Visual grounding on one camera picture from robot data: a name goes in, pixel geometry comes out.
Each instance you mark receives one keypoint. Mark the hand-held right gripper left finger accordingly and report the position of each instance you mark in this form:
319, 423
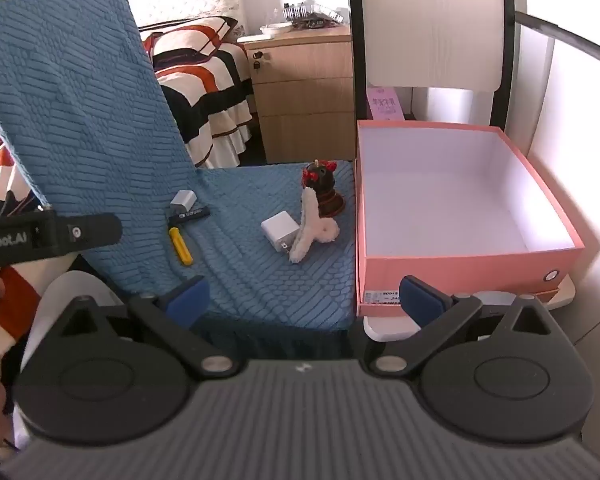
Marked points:
190, 301

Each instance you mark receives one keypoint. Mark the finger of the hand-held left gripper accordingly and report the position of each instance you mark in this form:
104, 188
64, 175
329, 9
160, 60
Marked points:
90, 232

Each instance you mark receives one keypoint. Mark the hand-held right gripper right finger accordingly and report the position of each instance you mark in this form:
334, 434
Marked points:
420, 301

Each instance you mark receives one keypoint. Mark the pink cardboard box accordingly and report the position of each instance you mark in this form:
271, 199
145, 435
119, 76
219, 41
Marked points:
430, 270

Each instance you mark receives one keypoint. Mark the yellow utility knife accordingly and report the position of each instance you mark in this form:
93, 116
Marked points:
181, 249

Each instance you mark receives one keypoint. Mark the white charger plug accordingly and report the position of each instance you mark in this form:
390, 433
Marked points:
277, 230

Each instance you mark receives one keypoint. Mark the black flat stick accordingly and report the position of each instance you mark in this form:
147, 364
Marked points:
190, 215

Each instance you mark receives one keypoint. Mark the small white adapter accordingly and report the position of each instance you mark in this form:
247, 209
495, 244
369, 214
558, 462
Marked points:
182, 200

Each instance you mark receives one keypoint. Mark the blue textured chair cover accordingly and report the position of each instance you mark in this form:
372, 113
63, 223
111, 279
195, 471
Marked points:
80, 110

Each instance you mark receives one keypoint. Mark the pink box lid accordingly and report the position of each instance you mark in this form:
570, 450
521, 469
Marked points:
550, 296

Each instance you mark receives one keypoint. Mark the white plush toy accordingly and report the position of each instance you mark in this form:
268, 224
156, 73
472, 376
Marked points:
310, 230

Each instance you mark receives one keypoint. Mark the brown doll with red bows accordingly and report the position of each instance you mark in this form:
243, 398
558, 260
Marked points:
325, 190

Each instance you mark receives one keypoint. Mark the striped bed blanket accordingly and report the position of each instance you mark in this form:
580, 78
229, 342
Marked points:
200, 80

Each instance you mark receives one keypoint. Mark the pink card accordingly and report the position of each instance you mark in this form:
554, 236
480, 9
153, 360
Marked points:
385, 105

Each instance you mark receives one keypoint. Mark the wooden nightstand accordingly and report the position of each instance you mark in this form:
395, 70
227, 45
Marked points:
305, 100

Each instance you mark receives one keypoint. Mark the keys in nightstand lock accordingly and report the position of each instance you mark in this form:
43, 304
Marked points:
257, 60

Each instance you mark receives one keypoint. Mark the white bowl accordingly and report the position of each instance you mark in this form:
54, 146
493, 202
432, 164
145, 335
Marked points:
275, 30

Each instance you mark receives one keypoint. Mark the clear tray of small things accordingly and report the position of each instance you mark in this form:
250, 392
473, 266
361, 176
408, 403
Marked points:
315, 15

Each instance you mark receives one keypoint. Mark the white chair with black frame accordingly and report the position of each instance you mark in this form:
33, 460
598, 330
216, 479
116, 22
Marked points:
430, 25

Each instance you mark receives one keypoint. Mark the black curved rail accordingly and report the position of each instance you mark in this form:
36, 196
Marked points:
565, 35

